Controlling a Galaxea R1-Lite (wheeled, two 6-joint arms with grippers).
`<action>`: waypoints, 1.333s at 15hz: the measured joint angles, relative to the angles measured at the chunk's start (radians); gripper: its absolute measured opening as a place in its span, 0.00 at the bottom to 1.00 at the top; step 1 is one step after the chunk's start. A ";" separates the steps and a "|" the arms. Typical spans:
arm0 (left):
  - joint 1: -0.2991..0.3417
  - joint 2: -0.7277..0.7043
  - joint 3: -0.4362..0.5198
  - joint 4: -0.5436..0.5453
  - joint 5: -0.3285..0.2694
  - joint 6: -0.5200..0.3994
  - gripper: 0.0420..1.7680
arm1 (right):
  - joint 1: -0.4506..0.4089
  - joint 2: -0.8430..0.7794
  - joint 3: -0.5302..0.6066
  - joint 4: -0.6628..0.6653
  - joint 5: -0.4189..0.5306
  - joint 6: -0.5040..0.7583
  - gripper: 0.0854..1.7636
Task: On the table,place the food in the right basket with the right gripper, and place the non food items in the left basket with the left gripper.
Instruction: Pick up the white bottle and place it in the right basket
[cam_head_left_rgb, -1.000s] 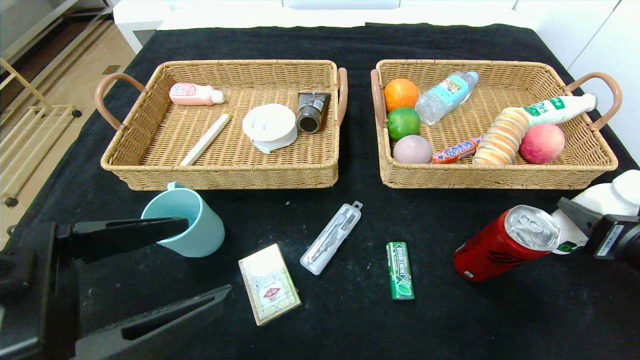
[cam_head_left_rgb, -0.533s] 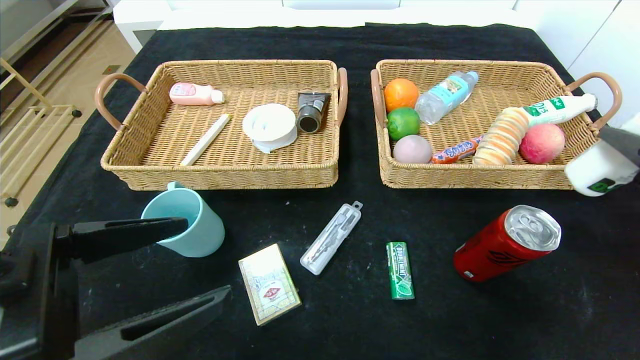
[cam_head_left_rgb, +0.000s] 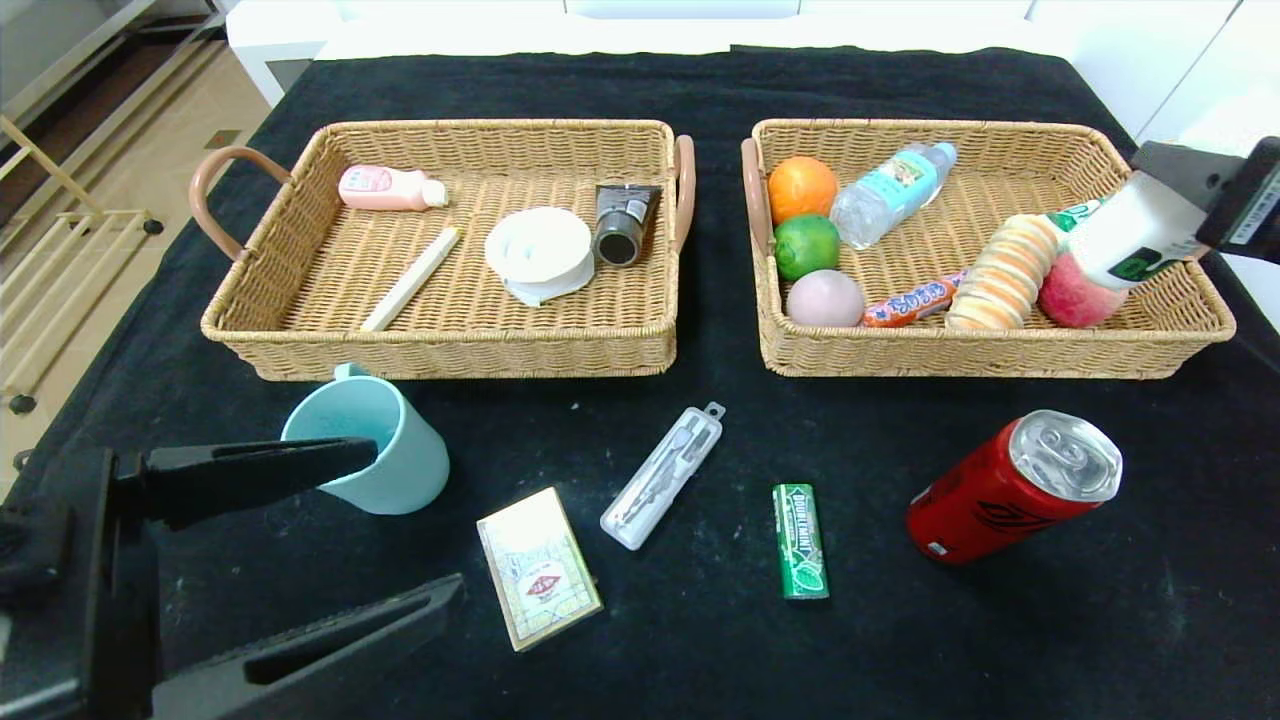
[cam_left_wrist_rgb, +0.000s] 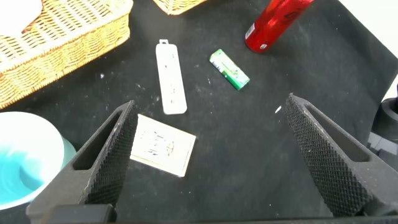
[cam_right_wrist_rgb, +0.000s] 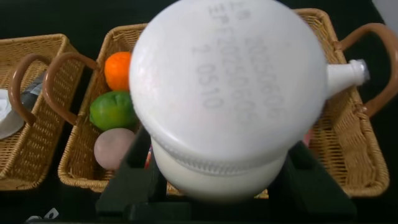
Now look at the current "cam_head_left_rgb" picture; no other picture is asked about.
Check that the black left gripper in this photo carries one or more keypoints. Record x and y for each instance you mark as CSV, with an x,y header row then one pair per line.
x,y
92,575

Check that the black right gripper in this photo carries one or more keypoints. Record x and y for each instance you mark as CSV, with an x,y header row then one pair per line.
x,y
1252,205

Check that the white yogurt bottle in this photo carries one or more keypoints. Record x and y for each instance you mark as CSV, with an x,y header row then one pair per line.
x,y
1130,235

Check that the teal plastic mug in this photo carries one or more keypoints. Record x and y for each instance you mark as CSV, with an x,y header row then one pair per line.
x,y
410,470

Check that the red soda can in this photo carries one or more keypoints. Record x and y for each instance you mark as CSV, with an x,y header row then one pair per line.
x,y
990,510

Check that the green chewing gum pack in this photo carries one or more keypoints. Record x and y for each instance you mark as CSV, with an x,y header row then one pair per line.
x,y
800,540

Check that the white milk bottle green label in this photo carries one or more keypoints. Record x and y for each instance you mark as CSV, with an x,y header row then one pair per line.
x,y
1075,215

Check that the red peach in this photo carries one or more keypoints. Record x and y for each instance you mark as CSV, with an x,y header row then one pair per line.
x,y
1070,300

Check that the striped bread roll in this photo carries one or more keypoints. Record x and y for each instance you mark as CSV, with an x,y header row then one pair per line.
x,y
1005,272

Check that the cream playing card box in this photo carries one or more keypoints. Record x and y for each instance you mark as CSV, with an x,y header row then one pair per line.
x,y
540,570

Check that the flat white stick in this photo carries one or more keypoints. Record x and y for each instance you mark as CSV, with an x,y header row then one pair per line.
x,y
410,280

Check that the clear water bottle blue label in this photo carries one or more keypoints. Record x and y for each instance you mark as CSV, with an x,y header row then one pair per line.
x,y
885,198

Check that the orange wrapped sausage snack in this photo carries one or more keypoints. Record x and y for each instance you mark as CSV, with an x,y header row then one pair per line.
x,y
910,302

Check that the clear plastic compass case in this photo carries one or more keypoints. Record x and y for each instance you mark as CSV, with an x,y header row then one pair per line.
x,y
660,480

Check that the pink lotion bottle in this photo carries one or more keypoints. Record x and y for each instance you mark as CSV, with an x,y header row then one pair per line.
x,y
382,187

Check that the pale pink round fruit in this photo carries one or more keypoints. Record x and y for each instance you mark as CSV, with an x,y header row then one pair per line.
x,y
824,300

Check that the orange fruit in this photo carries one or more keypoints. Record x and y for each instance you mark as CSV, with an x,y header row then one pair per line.
x,y
802,190

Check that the green lime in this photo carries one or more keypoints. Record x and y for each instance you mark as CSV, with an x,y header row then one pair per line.
x,y
806,247

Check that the white tape roll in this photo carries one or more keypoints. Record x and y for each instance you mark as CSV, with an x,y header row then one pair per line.
x,y
538,248

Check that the black table cloth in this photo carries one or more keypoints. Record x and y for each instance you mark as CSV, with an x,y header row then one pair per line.
x,y
700,650

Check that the beige wooden rolling rack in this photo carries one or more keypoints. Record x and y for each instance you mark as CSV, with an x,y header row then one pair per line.
x,y
50,166

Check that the dark grey cosmetic tube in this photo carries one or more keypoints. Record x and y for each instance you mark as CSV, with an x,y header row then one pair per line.
x,y
625,222

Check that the white table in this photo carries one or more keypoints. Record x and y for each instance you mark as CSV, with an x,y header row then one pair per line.
x,y
290,30

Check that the grey metal shelf frame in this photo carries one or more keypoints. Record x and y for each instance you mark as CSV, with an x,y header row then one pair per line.
x,y
150,50

